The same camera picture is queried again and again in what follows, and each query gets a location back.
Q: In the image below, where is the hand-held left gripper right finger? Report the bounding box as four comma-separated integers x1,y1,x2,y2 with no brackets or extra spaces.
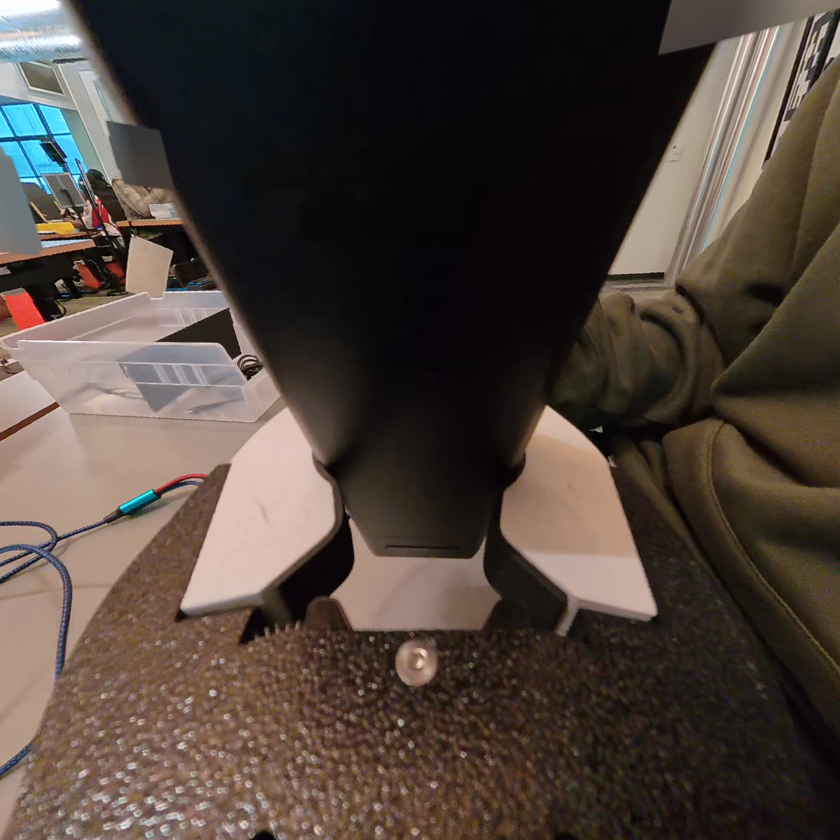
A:
484,406,659,637

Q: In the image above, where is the white card panel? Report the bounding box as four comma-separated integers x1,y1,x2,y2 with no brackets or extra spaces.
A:
125,236,173,298

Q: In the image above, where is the large black USB hub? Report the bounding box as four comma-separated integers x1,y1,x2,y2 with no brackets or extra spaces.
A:
69,0,716,560

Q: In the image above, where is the black flat box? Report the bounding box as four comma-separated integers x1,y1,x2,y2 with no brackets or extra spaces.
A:
120,308,244,413

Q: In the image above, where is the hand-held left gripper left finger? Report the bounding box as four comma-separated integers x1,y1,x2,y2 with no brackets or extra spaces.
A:
178,407,357,624

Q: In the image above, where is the person's right forearm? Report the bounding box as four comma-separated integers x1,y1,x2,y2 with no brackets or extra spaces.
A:
548,66,840,433

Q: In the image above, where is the blue braided multi-head cable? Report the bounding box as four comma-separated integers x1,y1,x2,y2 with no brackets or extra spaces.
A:
0,474,207,778

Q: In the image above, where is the black-white marker poster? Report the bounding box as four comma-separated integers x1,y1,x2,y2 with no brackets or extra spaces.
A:
764,10,840,161

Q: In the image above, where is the silver ventilation duct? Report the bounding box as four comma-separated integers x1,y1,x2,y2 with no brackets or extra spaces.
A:
0,0,86,63

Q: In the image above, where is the grey desk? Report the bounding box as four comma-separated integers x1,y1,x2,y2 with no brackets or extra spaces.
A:
0,371,500,821

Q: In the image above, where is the clear plastic bin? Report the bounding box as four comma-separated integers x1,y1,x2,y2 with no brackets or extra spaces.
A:
0,290,280,423

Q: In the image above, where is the person's olive hoodie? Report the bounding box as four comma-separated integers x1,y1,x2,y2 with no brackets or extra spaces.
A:
610,367,840,742

